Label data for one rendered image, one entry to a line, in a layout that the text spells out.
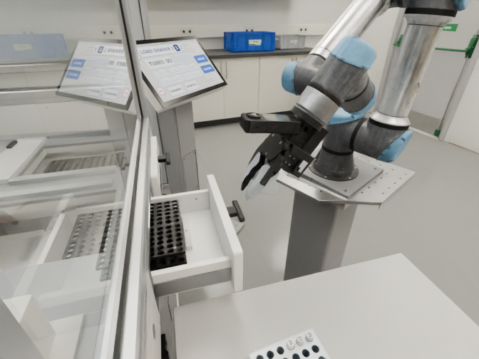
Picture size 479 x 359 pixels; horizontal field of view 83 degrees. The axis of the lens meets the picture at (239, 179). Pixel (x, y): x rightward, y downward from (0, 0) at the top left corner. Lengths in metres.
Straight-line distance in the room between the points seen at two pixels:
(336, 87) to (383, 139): 0.43
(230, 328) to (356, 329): 0.25
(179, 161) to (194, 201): 0.83
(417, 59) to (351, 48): 0.38
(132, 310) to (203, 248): 0.30
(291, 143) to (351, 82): 0.15
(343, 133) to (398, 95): 0.19
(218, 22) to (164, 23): 0.73
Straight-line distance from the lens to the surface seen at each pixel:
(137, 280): 0.39
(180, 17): 4.15
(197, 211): 0.73
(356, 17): 0.83
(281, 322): 0.61
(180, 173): 1.56
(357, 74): 0.56
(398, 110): 0.93
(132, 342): 0.35
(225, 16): 4.31
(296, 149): 0.54
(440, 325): 0.72
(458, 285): 2.03
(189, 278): 0.53
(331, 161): 1.03
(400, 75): 0.92
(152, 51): 1.37
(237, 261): 0.50
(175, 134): 1.46
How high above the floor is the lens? 1.28
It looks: 31 degrees down
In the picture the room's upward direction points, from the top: straight up
